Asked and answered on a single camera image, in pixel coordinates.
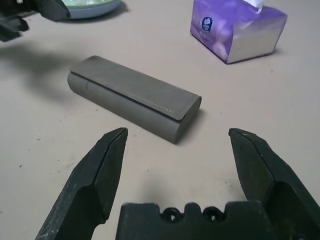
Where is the purple tissue pack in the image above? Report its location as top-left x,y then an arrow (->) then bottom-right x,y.
189,0 -> 289,65

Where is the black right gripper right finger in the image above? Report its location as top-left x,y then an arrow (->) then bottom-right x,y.
228,127 -> 320,240

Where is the blue plastic plate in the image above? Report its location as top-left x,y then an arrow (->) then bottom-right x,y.
66,0 -> 123,20

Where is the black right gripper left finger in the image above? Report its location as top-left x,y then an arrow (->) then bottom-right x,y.
34,127 -> 129,240

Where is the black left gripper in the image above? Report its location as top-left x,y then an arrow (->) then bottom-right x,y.
0,0 -> 72,42

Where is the grey glasses case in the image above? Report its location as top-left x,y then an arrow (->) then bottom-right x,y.
66,55 -> 203,145

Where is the green plastic plate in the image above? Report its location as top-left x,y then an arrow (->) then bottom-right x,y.
60,0 -> 119,9

